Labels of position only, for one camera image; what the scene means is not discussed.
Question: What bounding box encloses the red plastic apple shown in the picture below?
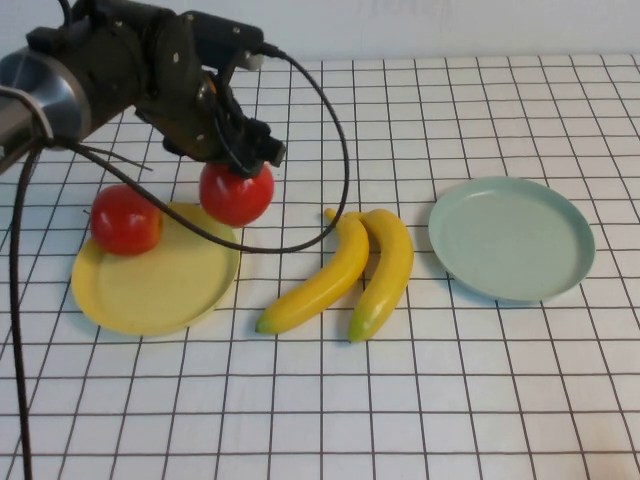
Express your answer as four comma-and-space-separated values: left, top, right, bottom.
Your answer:
198, 162, 275, 229
90, 183, 164, 256

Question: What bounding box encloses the white grid tablecloth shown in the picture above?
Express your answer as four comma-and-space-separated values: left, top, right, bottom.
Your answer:
0, 55, 640, 480

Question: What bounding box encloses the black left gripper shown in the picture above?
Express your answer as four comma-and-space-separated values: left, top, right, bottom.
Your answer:
202, 74, 286, 177

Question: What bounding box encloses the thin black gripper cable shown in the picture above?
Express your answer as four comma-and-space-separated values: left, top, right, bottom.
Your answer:
214, 113, 251, 176

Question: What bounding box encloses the white zip tie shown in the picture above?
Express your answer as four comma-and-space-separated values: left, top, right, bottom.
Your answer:
0, 84, 54, 142

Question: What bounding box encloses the thin black zip tie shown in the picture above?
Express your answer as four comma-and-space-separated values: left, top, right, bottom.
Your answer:
74, 142, 154, 172

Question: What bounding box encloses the yellow round plastic plate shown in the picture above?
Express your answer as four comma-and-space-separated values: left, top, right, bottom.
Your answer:
71, 202, 241, 336

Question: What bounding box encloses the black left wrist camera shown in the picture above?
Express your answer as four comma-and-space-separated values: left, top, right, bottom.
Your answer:
184, 10, 265, 72

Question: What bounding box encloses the light blue round plate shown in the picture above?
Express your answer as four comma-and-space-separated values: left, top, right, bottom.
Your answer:
428, 176, 597, 303

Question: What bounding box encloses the long black camera cable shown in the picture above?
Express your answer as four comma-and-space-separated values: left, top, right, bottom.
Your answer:
8, 43, 351, 480

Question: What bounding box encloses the yellow plastic banana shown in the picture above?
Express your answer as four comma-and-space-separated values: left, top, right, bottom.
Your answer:
347, 208, 415, 343
255, 207, 370, 335

